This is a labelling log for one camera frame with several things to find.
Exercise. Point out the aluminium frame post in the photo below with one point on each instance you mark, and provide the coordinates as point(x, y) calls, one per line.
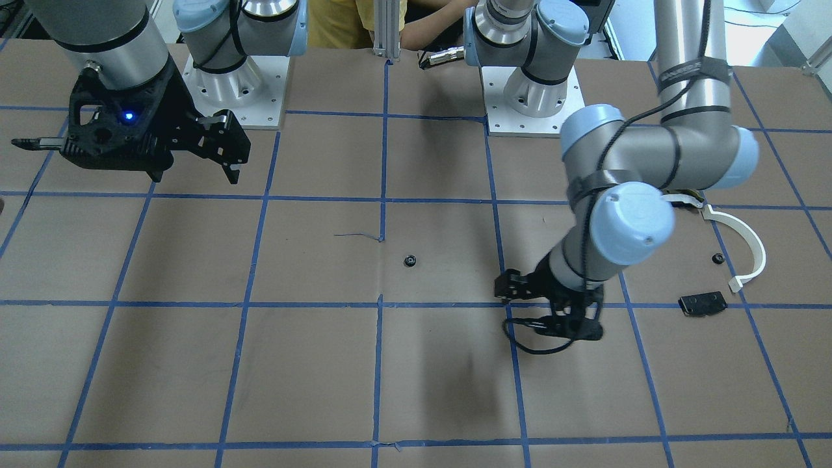
point(385, 42)

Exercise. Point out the curved brake shoe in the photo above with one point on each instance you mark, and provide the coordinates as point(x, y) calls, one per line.
point(684, 198)

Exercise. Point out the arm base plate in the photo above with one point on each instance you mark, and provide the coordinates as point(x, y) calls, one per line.
point(254, 92)
point(536, 97)

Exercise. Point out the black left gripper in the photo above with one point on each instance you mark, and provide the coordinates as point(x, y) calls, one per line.
point(545, 283)

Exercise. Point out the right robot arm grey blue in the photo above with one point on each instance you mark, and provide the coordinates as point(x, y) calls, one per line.
point(122, 38)

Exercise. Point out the man in yellow shirt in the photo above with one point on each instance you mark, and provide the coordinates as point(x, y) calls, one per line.
point(350, 24)

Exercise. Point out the black metal brake pad plate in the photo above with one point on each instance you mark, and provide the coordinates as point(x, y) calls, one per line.
point(703, 304)

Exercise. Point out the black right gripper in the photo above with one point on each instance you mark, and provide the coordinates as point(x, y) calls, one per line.
point(174, 103)

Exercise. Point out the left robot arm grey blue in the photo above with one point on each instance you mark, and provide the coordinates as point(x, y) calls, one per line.
point(616, 168)

